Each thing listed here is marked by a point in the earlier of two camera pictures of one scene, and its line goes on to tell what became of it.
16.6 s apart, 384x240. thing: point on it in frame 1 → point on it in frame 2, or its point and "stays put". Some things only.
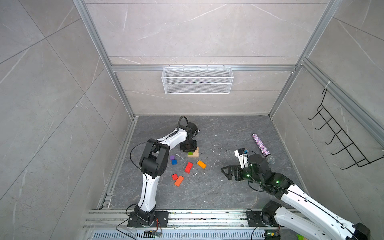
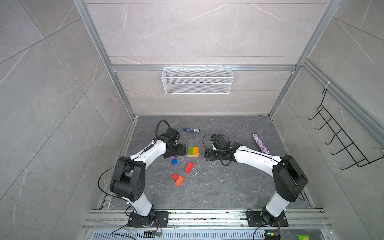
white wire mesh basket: x=197 y=80 stays put
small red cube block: x=174 y=177 stays put
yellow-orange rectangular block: x=203 y=165 → x=195 y=151
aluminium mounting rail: x=116 y=220 stays put
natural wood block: x=195 y=153 stays put
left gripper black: x=184 y=147 → x=180 y=152
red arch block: x=188 y=167 stays put
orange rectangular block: x=178 y=181 stays put
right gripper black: x=237 y=168 → x=210 y=155
